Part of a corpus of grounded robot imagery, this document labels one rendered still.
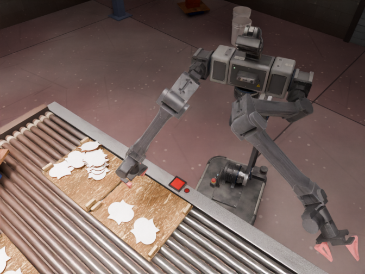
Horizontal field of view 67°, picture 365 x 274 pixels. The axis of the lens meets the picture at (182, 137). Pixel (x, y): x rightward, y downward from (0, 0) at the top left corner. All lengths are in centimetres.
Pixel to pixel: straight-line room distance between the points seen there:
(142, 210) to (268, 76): 92
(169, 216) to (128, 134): 186
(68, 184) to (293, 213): 189
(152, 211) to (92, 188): 37
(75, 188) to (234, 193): 129
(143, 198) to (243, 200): 107
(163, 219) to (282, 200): 152
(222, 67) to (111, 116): 223
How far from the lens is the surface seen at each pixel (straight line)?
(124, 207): 152
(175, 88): 101
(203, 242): 144
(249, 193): 243
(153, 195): 155
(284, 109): 120
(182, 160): 289
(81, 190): 166
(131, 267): 142
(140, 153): 125
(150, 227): 145
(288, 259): 149
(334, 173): 315
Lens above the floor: 224
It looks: 46 degrees down
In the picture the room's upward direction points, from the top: 1 degrees counter-clockwise
